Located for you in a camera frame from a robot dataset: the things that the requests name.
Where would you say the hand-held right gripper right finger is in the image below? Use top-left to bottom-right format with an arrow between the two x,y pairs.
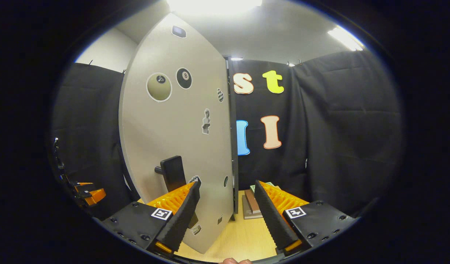
253,180 -> 357,257

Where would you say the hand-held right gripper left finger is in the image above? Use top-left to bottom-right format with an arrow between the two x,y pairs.
100,181 -> 202,257

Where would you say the black cabinet door handle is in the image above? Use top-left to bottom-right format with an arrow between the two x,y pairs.
154,155 -> 199,230

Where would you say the grey cabinet door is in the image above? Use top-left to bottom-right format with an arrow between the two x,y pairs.
118,13 -> 235,254

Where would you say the grey book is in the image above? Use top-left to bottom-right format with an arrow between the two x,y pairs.
242,194 -> 263,220

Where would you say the brown book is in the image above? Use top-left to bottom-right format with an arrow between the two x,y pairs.
245,189 -> 261,215

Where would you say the black backdrop cloth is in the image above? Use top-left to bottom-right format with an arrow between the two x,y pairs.
51,49 -> 405,220

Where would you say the narrow ceiling light panel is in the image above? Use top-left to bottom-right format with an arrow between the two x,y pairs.
328,26 -> 365,52

